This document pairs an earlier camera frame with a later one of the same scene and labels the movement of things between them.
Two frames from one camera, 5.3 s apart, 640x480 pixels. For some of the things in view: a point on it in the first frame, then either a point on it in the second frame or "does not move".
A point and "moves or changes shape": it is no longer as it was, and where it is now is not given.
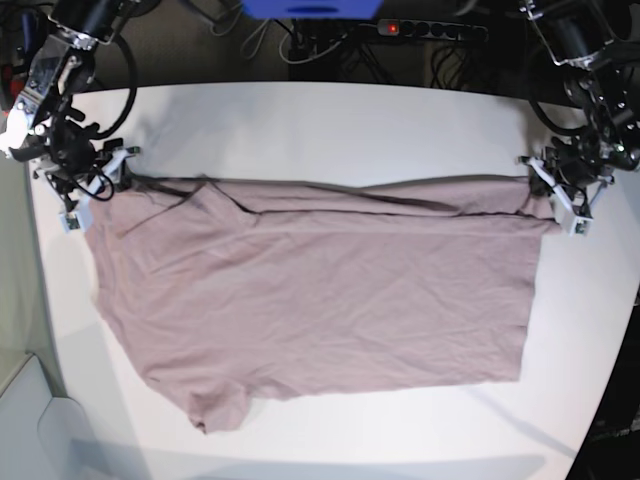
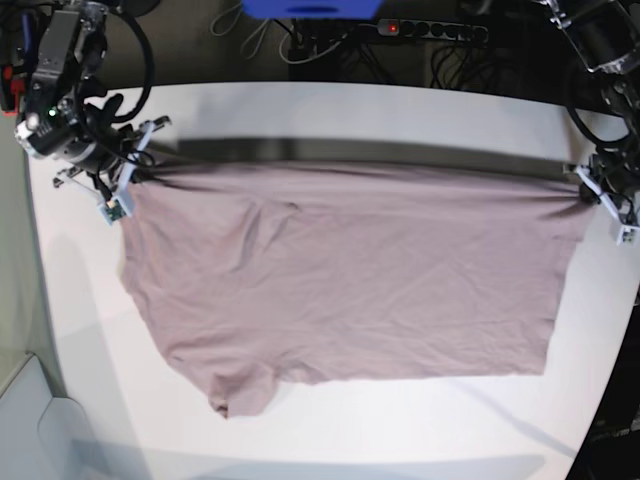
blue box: x=313 y=9 does not move
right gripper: x=574 y=165 → x=615 y=174
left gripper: x=73 y=153 → x=110 y=154
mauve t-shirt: x=224 y=290 moves or changes shape
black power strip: x=413 y=28 does not move
